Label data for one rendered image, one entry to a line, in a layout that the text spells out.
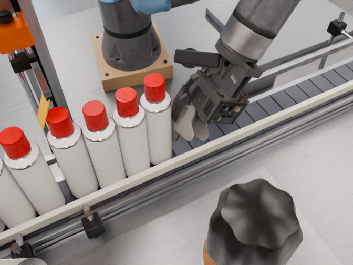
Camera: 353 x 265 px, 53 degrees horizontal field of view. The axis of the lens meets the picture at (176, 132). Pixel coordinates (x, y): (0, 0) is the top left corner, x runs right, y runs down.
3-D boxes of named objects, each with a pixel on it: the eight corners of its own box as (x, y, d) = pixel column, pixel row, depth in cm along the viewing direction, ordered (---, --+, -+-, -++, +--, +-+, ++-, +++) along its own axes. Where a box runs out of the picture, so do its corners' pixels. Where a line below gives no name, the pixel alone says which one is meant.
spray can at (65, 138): (73, 203, 64) (39, 132, 48) (69, 180, 67) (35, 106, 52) (102, 195, 66) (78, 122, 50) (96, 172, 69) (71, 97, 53)
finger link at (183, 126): (174, 158, 63) (198, 120, 59) (159, 135, 67) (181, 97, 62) (187, 158, 65) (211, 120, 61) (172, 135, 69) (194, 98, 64)
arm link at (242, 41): (223, 7, 53) (257, 18, 59) (208, 33, 56) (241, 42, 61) (252, 33, 49) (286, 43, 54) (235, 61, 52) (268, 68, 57)
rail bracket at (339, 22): (331, 82, 91) (356, 28, 79) (312, 66, 95) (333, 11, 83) (341, 79, 92) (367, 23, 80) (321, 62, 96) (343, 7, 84)
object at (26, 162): (41, 223, 62) (-7, 155, 46) (33, 200, 65) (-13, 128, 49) (70, 211, 64) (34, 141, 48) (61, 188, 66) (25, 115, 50)
